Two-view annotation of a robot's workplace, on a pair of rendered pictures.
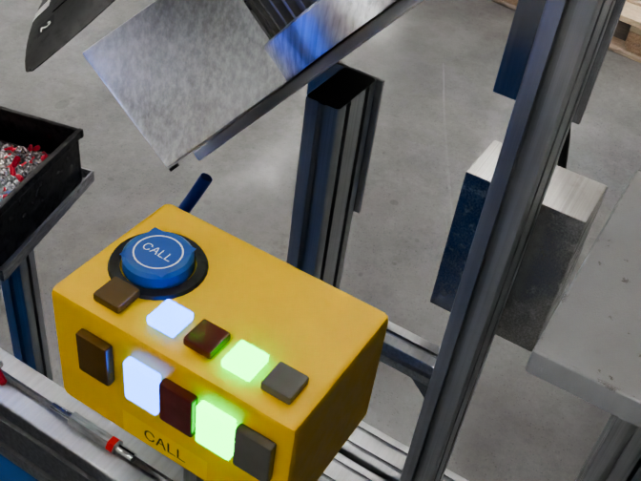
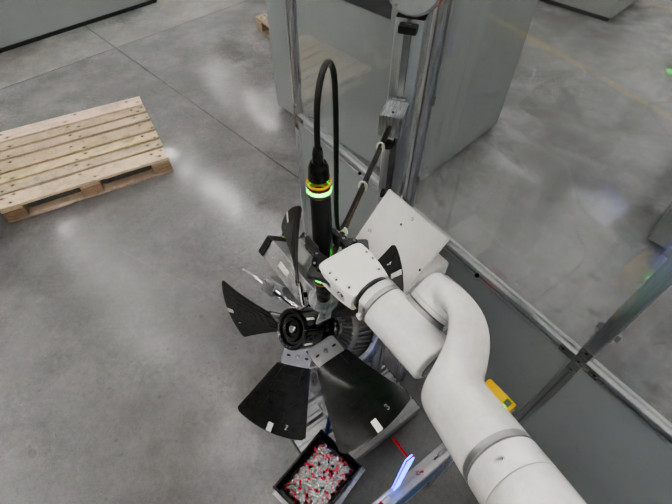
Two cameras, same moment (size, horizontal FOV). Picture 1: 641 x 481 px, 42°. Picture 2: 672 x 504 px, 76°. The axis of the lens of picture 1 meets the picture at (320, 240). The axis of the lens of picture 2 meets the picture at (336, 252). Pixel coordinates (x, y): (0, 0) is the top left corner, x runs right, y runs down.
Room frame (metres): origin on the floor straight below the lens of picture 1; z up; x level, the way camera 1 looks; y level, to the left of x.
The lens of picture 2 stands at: (0.49, 0.62, 2.30)
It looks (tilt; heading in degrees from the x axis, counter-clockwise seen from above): 51 degrees down; 298
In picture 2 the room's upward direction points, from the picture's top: straight up
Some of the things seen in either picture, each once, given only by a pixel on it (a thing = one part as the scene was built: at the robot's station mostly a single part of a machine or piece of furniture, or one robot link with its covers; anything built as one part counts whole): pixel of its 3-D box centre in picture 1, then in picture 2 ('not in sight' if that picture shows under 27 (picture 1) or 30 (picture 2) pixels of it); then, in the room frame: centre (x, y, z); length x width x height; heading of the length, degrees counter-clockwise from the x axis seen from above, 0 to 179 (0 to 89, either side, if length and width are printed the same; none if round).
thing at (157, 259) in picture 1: (158, 261); not in sight; (0.34, 0.09, 1.08); 0.04 x 0.04 x 0.02
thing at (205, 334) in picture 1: (207, 339); not in sight; (0.29, 0.05, 1.08); 0.02 x 0.02 x 0.01; 64
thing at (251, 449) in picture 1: (254, 453); not in sight; (0.25, 0.02, 1.04); 0.02 x 0.01 x 0.03; 64
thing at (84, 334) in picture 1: (95, 357); not in sight; (0.29, 0.11, 1.04); 0.02 x 0.01 x 0.03; 64
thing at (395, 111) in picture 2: not in sight; (393, 117); (0.87, -0.46, 1.54); 0.10 x 0.07 x 0.09; 99
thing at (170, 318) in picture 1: (170, 318); not in sight; (0.30, 0.07, 1.08); 0.02 x 0.02 x 0.01; 64
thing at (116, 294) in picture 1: (116, 294); not in sight; (0.31, 0.10, 1.08); 0.02 x 0.02 x 0.01; 64
